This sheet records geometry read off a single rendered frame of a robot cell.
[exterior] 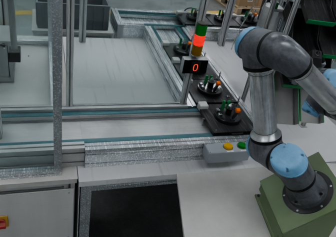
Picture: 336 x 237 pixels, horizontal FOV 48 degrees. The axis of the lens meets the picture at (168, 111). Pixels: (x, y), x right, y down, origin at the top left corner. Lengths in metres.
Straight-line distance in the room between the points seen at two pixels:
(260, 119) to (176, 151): 0.48
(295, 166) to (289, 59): 0.38
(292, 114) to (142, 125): 0.76
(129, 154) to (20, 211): 0.51
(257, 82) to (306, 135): 0.95
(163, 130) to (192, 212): 0.46
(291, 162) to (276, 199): 0.26
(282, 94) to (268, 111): 0.65
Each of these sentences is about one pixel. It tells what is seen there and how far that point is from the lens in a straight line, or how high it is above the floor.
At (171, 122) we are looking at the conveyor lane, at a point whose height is 0.92.
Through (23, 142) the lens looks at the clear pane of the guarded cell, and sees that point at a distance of 1.53.
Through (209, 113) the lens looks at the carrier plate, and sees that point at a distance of 1.92.
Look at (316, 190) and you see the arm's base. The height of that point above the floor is 1.11.
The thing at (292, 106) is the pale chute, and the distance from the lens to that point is 2.03.
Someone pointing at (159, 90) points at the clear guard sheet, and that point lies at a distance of 1.89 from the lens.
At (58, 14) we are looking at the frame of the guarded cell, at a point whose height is 1.55.
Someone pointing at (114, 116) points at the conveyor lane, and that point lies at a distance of 1.85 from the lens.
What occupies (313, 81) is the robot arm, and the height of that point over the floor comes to 1.49.
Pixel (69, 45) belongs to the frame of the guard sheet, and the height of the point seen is 1.28.
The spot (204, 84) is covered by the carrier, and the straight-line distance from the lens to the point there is 2.13.
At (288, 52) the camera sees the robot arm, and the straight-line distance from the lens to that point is 1.20.
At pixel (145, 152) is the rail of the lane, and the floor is 0.93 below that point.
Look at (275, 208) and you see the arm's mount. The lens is 1.56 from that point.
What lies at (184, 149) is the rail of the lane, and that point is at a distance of 1.72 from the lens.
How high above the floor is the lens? 2.00
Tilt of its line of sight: 34 degrees down
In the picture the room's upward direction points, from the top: 11 degrees clockwise
